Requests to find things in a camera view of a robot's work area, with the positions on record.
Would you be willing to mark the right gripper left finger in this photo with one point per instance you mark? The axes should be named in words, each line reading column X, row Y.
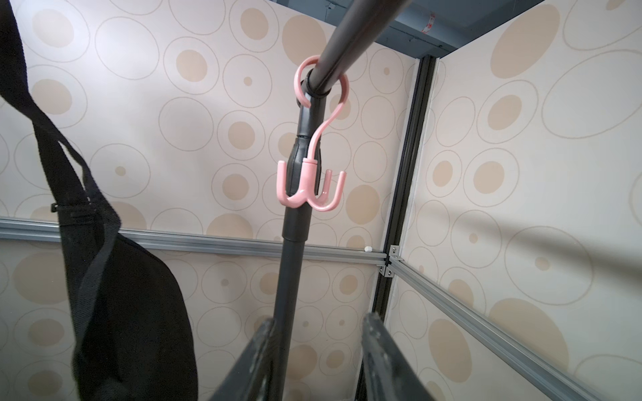
column 249, row 378

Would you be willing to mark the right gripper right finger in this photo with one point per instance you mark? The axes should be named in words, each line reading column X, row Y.
column 387, row 374

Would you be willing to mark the black bag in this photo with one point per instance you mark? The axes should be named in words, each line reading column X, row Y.
column 133, row 335

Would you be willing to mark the leftmost pink hook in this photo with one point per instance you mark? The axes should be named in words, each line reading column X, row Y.
column 307, row 179

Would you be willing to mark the black clothes rack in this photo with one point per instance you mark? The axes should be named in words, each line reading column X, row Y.
column 321, row 87

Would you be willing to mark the aluminium rail back wall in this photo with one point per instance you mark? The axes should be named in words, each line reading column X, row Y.
column 549, row 380

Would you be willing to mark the aluminium rail wall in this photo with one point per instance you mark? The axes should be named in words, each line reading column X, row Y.
column 17, row 229
column 549, row 380

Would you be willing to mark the aluminium rail left wall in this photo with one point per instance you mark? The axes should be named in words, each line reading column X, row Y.
column 17, row 229

